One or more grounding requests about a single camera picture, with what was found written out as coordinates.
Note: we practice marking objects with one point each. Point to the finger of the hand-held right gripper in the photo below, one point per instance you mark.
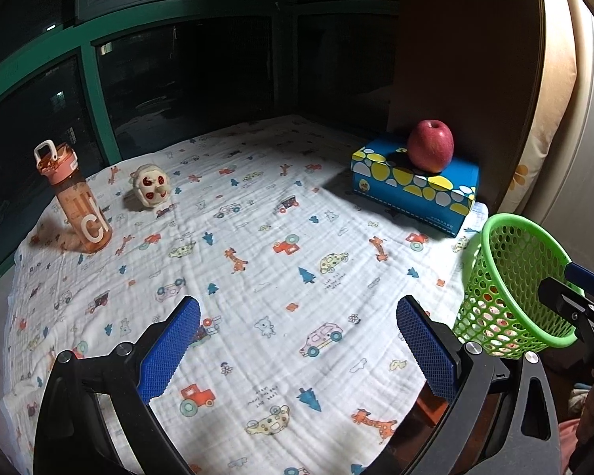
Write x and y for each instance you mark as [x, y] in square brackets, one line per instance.
[584, 277]
[574, 304]

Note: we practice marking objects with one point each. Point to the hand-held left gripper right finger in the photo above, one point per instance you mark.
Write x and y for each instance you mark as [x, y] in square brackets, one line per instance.
[425, 346]

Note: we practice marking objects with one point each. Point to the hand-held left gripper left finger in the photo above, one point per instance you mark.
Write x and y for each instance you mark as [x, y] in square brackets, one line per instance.
[171, 351]

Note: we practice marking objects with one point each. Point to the green plastic basket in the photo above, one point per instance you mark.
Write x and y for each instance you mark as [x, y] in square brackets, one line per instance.
[500, 277]

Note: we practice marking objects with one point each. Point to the cream floral curtain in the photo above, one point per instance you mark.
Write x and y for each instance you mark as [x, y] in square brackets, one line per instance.
[574, 158]

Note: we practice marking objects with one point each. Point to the printed white blanket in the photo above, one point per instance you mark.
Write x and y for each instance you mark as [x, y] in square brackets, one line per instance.
[277, 297]

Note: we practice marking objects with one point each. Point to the pink cloth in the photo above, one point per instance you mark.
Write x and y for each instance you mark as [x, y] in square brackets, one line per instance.
[571, 448]

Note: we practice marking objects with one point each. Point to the blue dotted tissue box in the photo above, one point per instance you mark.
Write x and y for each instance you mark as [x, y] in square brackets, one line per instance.
[401, 183]

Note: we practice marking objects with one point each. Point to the cream plush toy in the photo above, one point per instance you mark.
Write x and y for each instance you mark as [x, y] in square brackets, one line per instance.
[151, 185]

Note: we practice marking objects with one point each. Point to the orange water bottle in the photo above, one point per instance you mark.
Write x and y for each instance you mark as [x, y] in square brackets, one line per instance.
[79, 208]

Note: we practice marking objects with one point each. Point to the red apple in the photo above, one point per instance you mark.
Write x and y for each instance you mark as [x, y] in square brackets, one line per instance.
[430, 146]

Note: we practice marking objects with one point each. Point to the brown wooden panel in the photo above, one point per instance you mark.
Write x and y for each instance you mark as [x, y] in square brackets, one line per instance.
[475, 59]

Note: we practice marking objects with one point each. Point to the green window frame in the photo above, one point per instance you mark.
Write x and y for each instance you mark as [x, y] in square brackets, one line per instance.
[98, 99]

